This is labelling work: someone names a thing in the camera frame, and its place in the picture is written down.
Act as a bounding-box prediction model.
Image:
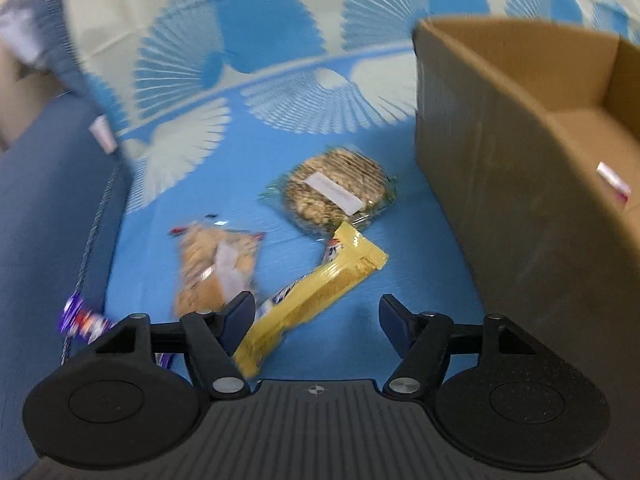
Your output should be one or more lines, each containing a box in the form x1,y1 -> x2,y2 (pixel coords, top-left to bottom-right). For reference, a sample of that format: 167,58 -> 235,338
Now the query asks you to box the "yellow snack bar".
232,221 -> 390,380

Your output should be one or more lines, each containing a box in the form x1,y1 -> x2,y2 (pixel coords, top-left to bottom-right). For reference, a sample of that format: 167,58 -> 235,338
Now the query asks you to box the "cardboard box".
412,16 -> 640,441

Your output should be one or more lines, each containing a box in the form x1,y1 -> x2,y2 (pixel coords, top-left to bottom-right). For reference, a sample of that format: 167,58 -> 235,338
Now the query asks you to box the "round oat cookie packet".
260,147 -> 398,236

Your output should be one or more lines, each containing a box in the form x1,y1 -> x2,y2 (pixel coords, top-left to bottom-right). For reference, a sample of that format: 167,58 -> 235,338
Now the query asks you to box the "blue fan print cloth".
55,0 -> 640,386

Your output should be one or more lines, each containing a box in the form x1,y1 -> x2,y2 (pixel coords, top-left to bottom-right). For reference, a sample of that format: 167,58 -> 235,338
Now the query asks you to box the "magenta snack bar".
596,161 -> 633,206

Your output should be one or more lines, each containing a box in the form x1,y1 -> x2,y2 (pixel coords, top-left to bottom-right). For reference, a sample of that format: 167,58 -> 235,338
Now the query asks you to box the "clear small cookies packet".
169,220 -> 266,318

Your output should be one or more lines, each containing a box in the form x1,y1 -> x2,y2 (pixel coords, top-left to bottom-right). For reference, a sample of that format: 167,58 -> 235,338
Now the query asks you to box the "purple cartoon snack bar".
57,294 -> 176,368

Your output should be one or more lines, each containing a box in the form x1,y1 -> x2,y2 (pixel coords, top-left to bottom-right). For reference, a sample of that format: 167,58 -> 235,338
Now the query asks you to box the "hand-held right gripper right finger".
377,294 -> 552,401

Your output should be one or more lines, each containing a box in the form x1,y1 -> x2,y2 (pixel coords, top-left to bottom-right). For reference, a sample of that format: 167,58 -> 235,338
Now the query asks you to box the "dark blue sofa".
0,60 -> 131,480

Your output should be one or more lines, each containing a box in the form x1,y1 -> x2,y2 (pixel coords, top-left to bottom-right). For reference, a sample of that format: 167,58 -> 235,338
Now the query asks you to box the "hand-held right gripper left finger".
80,290 -> 257,401

